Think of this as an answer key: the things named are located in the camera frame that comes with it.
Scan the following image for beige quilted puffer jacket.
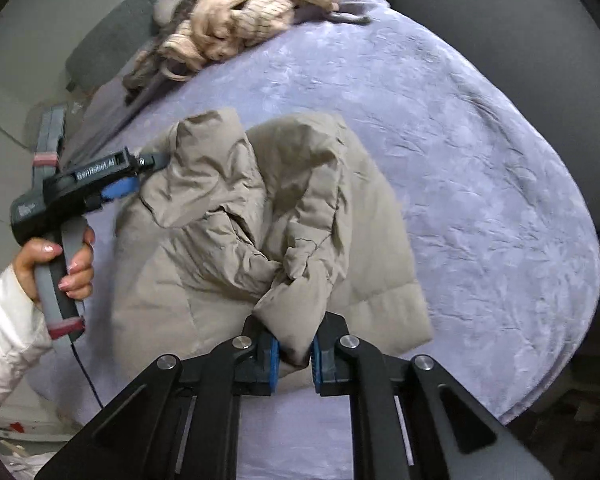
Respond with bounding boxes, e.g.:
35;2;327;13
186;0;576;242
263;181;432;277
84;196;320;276
111;108;432;390

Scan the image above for white puffer sleeve left forearm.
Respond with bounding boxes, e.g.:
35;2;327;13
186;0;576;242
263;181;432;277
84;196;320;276
0;266;52;408

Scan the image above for person's left hand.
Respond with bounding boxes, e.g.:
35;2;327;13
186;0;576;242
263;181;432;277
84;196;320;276
10;224;97;306

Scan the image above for brown grey knitted garment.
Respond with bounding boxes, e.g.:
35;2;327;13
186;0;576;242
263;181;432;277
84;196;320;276
122;0;197;104

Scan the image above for dark grey headboard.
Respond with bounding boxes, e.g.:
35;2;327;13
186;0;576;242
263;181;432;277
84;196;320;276
65;0;159;92

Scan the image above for cream knitted sweater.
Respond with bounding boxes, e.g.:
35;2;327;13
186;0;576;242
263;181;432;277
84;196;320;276
157;0;341;81

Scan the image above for lavender plush bed blanket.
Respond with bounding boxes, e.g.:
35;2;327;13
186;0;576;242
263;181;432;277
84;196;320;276
24;0;600;480

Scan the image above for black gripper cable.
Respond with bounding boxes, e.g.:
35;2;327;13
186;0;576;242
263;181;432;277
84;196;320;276
68;339;105;411

